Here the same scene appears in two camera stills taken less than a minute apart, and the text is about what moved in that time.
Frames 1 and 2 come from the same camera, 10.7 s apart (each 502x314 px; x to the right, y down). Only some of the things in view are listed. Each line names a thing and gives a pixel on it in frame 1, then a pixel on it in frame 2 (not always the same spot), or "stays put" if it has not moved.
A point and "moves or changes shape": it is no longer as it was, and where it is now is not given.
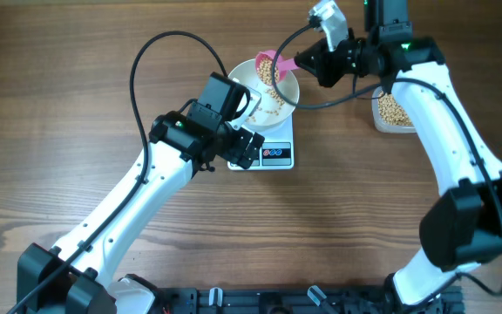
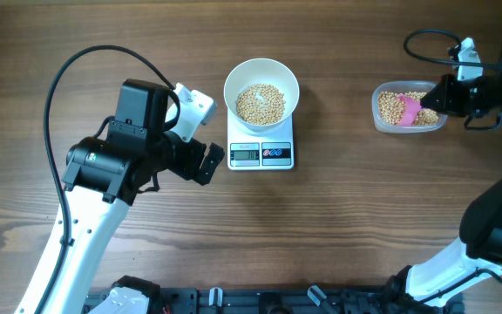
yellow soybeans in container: [391, 112] stays put
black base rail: [294, 300] stays put
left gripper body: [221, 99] to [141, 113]
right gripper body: [349, 57] to [457, 97]
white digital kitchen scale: [277, 151] stays put
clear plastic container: [388, 114] stays put
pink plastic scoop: [264, 63] moves or changes shape
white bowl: [272, 110] stays put
